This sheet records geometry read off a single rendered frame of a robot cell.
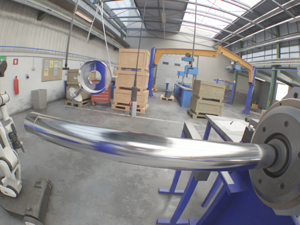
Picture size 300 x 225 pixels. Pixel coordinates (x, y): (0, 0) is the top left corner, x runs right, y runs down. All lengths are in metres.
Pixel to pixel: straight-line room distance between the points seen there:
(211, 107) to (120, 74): 3.35
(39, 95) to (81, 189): 3.84
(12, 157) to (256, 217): 1.69
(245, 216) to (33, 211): 1.57
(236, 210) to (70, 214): 1.42
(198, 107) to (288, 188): 4.35
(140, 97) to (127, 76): 0.83
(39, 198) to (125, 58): 4.22
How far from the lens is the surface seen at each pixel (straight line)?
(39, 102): 4.97
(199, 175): 0.76
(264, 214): 0.89
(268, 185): 0.50
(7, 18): 5.13
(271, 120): 0.50
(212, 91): 4.76
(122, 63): 4.49
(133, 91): 1.01
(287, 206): 0.51
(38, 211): 1.38
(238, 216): 1.08
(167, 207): 1.50
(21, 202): 1.55
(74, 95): 1.50
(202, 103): 4.63
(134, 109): 1.03
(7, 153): 1.21
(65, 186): 1.72
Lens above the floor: 1.24
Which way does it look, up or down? 16 degrees down
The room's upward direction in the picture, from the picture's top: 7 degrees clockwise
